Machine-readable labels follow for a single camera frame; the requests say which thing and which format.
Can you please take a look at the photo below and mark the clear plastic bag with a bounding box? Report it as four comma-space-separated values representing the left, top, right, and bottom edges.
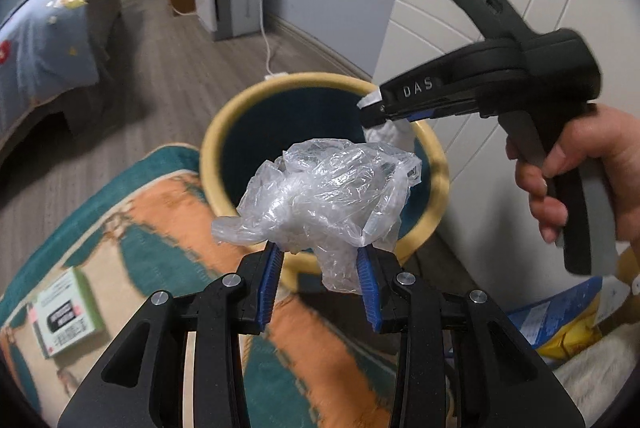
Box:
212, 138, 422, 294

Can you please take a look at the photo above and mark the white purple tissue wad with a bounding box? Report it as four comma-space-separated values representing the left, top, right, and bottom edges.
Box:
357, 88, 416, 152

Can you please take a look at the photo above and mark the yellow teal trash bin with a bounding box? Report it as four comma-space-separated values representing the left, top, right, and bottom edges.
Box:
200, 72, 449, 294

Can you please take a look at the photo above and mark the person right hand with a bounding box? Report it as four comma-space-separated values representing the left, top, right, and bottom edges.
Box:
505, 102, 640, 245

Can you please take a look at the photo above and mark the orange teal patterned mat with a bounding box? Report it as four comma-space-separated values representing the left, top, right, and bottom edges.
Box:
0, 143, 402, 428

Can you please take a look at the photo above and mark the blue yellow bag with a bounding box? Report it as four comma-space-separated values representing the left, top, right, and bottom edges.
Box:
508, 275, 631, 362

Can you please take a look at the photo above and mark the white power strip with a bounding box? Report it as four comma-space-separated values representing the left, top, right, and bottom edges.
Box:
264, 72, 288, 81

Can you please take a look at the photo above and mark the green white medicine box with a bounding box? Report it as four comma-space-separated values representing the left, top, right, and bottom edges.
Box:
27, 268, 105, 359

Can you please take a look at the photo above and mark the bed with blue quilt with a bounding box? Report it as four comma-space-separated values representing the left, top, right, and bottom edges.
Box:
1, 0, 122, 143

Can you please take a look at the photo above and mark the white power cable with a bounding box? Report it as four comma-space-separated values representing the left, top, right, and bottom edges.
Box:
259, 0, 277, 78

